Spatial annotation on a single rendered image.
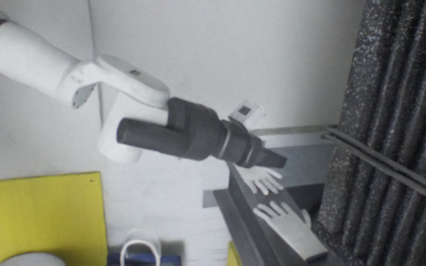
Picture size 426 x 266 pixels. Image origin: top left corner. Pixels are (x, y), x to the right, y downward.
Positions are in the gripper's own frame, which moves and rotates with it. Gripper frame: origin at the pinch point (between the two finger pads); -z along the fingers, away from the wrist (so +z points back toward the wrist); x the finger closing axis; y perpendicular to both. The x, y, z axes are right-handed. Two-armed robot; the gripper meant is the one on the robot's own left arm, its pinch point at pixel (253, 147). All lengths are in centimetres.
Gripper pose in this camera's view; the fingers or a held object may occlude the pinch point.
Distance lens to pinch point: 65.5
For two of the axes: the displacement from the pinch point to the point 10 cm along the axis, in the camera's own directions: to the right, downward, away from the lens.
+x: 4.9, 3.3, -8.1
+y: 3.6, -9.2, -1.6
